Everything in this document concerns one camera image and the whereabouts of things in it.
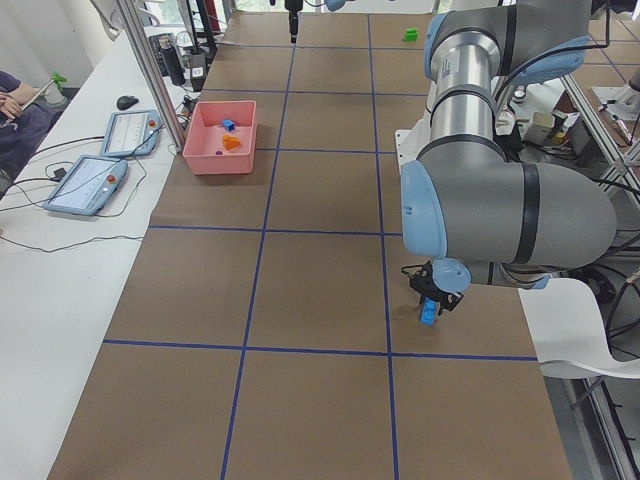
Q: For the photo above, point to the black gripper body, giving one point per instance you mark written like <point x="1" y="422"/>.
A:
<point x="292" y="20"/>
<point x="428" y="289"/>

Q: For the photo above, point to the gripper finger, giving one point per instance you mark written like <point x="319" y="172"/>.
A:
<point x="293" y="19"/>

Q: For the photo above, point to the long blue toy block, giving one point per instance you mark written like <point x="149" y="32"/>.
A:
<point x="429" y="312"/>

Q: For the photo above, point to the green toy block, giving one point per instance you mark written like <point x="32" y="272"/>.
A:
<point x="411" y="35"/>

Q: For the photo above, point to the small blue toy block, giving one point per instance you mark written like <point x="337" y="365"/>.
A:
<point x="229" y="125"/>

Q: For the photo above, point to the orange toy block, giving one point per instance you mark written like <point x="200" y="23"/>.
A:
<point x="231" y="142"/>

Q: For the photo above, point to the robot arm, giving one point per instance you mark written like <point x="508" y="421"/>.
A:
<point x="475" y="216"/>
<point x="332" y="5"/>

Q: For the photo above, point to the pink plastic box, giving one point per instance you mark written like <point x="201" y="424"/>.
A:
<point x="206" y="132"/>

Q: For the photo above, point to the black water bottle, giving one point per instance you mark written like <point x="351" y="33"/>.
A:
<point x="172" y="61"/>

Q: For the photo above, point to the white chair seat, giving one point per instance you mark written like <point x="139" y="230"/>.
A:
<point x="568" y="333"/>

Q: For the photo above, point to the black computer mouse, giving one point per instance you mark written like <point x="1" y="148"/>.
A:
<point x="125" y="102"/>

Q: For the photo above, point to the upper teach pendant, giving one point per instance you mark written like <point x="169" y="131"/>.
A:
<point x="131" y="133"/>

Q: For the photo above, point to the teach pendant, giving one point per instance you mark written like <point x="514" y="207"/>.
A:
<point x="131" y="133"/>
<point x="87" y="186"/>

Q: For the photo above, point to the lower teach pendant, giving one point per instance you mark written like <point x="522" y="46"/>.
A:
<point x="87" y="186"/>

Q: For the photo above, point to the seated person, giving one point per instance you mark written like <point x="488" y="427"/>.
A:
<point x="23" y="127"/>

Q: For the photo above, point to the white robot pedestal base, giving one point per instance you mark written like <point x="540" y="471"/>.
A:
<point x="409" y="142"/>

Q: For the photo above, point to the aluminium frame post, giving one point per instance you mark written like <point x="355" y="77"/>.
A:
<point x="142" y="51"/>

